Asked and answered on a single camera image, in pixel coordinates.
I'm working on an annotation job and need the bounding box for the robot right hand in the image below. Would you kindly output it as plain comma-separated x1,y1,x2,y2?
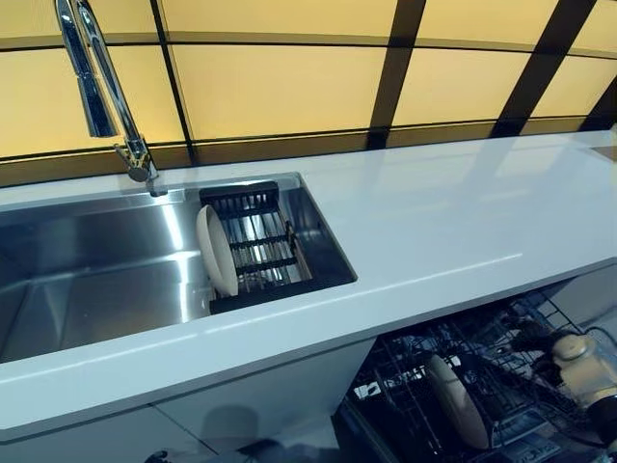
510,320,565,387

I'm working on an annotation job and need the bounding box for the cream ceramic plate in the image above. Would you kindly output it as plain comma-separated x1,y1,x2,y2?
427,354,491,448
195,204,240,298

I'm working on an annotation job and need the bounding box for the white cabinet door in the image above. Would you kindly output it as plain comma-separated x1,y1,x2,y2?
0,404,174,463
549,262,617,334
153,337,382,463

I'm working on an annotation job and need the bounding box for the black dish drying rack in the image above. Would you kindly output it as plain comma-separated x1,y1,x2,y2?
199,181,314,314

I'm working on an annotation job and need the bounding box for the stainless steel sink basin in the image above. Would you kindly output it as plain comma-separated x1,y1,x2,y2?
0,172,359,364

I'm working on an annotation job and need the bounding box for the chrome gooseneck kitchen faucet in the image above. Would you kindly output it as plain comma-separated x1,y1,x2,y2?
55,0,170,197

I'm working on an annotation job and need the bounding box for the dishwasher with wire rack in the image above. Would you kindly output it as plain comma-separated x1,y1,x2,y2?
351,288,617,463

